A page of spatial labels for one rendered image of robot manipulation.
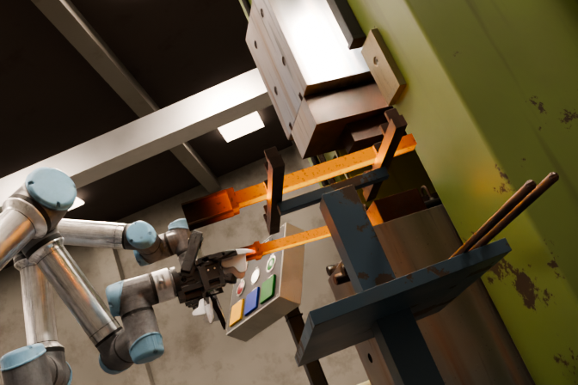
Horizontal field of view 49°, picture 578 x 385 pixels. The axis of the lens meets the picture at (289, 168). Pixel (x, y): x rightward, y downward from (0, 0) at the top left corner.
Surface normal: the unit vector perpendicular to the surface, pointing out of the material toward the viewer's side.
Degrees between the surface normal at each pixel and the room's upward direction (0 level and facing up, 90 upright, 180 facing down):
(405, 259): 90
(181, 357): 90
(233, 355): 90
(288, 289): 90
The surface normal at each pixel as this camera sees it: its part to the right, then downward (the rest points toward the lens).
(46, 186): 0.61, -0.59
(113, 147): -0.17, -0.34
